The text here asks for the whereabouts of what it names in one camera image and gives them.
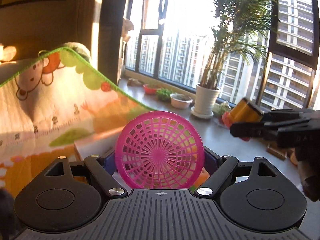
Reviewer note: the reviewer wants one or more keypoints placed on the black plush toy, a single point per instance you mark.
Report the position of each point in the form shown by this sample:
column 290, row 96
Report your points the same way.
column 8, row 221

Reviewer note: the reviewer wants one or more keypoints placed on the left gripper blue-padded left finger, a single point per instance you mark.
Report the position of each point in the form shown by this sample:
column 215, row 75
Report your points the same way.
column 100, row 171

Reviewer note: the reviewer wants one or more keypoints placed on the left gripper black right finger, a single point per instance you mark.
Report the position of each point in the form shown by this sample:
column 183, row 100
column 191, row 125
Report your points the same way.
column 221, row 170

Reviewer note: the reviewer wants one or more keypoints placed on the pink cardboard storage box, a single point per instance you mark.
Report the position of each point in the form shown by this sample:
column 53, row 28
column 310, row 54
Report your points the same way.
column 97, row 143

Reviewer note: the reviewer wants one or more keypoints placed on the white bowl planter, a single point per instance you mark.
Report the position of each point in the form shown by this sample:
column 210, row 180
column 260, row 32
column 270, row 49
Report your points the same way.
column 180, row 101

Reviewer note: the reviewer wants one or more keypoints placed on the small potted plant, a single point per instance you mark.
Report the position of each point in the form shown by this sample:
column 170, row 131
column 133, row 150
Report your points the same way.
column 220, row 108

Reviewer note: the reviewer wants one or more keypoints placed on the cartoon bear play mat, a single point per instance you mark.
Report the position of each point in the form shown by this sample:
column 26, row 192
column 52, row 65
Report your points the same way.
column 53, row 101

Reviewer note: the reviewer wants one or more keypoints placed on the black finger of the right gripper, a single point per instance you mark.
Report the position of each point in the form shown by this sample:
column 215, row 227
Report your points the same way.
column 278, row 125

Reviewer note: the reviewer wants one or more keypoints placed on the pink plastic toy strainer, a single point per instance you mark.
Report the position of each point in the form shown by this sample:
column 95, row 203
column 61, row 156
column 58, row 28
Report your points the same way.
column 159, row 150

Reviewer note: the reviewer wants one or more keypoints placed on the red bowl planter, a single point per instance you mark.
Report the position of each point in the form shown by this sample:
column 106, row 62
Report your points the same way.
column 150, row 89

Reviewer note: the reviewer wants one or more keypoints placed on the large potted palm plant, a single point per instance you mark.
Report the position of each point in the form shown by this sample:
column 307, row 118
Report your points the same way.
column 237, row 22

